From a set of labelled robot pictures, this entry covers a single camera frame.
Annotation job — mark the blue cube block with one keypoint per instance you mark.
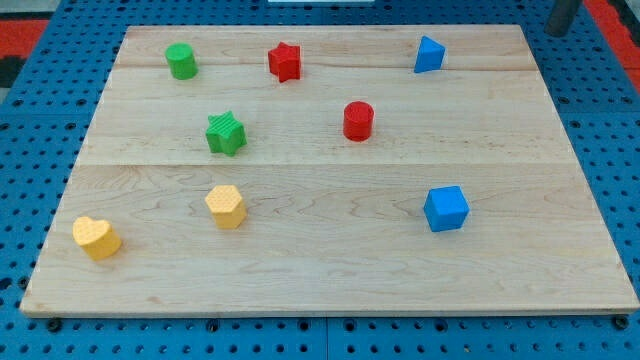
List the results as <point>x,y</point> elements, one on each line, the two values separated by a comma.
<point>446,208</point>

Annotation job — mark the red cylinder block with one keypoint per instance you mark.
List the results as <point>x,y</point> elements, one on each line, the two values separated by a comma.
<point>358,118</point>

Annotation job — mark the light wooden board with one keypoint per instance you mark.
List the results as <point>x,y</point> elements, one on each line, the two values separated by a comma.
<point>334,227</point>

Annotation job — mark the yellow hexagon block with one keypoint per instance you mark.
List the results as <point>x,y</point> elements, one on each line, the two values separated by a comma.
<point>227,206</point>

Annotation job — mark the green star block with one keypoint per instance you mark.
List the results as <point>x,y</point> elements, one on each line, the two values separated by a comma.
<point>225,134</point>

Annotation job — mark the red star block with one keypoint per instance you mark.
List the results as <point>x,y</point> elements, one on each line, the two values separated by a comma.
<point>285,62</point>

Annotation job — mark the blue triangular prism block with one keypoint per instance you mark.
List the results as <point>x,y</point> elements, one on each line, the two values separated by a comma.
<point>430,55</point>

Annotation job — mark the green cylinder block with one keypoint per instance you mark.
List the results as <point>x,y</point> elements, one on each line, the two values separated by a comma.
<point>181,60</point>

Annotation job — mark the yellow heart block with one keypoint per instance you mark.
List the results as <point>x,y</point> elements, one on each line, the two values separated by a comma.
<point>97,238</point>

